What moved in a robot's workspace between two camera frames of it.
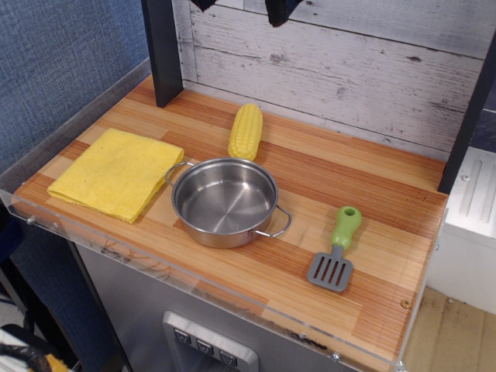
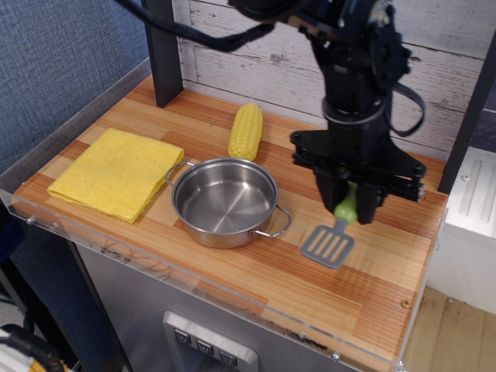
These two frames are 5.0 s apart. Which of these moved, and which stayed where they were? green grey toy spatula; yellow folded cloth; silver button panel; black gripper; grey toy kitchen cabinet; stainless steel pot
Moved: green grey toy spatula; black gripper
Stayed: silver button panel; stainless steel pot; grey toy kitchen cabinet; yellow folded cloth
